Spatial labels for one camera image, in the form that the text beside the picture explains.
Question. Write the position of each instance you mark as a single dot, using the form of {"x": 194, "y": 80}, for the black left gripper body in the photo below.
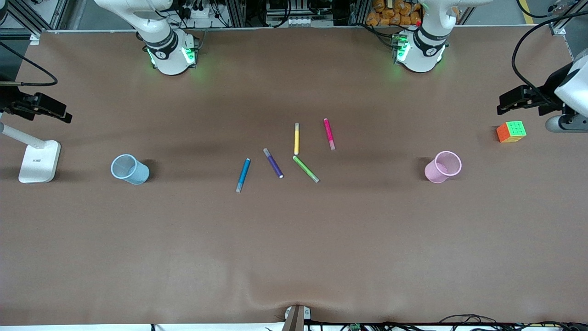
{"x": 547, "y": 102}

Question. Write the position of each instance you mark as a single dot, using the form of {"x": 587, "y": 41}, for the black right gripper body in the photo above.
{"x": 9, "y": 97}

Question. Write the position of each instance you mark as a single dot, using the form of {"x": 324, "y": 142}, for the pink marker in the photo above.
{"x": 329, "y": 133}

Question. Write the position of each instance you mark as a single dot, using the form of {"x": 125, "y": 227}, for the blue marker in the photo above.
{"x": 243, "y": 175}

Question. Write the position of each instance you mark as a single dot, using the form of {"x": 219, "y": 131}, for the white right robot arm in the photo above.
{"x": 167, "y": 50}

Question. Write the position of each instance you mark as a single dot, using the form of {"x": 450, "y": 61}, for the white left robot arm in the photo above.
{"x": 420, "y": 53}

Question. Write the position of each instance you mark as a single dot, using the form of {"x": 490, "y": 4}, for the colourful puzzle cube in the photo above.
{"x": 511, "y": 131}

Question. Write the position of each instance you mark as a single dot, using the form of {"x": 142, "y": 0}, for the white lamp stand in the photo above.
{"x": 39, "y": 161}

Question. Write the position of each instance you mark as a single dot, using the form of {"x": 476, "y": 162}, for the light blue mesh cup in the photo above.
{"x": 131, "y": 170}

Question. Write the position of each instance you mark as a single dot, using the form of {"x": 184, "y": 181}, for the pink mesh cup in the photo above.
{"x": 441, "y": 168}

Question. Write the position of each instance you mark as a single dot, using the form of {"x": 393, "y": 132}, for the bag of orange items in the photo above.
{"x": 395, "y": 13}

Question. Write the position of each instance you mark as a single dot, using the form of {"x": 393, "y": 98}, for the white power strip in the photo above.
{"x": 200, "y": 11}

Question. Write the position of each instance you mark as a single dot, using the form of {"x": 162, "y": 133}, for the green marker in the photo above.
{"x": 305, "y": 168}

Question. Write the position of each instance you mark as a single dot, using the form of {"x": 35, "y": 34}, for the yellow marker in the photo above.
{"x": 296, "y": 138}

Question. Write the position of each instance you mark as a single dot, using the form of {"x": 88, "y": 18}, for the purple marker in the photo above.
{"x": 273, "y": 163}

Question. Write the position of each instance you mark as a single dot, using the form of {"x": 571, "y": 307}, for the white connector strip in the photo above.
{"x": 291, "y": 21}

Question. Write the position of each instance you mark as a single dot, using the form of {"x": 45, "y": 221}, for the metal table edge bracket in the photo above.
{"x": 296, "y": 317}

